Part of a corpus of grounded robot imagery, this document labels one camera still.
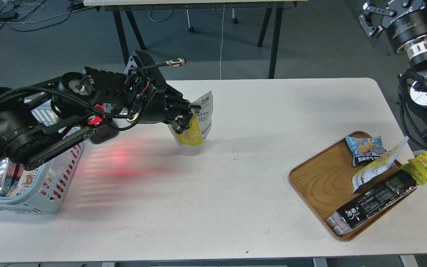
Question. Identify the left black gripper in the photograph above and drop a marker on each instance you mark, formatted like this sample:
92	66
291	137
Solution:
166	107

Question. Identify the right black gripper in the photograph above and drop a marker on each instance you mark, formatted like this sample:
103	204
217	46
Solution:
402	21

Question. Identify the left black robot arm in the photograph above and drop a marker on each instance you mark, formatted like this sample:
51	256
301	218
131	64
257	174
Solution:
40	122

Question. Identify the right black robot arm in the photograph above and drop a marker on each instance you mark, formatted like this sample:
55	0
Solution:
412	93

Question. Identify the blue snack bag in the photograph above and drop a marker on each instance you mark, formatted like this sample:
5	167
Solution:
365	150

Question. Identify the yellow cartoon face snack bag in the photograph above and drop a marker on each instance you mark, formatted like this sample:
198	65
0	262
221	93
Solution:
417	168

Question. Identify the snack bag inside basket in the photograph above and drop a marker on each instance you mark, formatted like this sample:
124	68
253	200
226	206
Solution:
23	183

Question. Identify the long black snack package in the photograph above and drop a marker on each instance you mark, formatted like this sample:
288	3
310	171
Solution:
369	204

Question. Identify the light blue plastic basket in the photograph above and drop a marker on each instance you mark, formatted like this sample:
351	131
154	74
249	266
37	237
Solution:
49	184

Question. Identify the black barcode scanner red window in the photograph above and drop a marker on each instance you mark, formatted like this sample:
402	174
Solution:
101	131

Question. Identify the brown wooden tray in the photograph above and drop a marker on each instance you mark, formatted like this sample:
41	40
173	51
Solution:
324	182

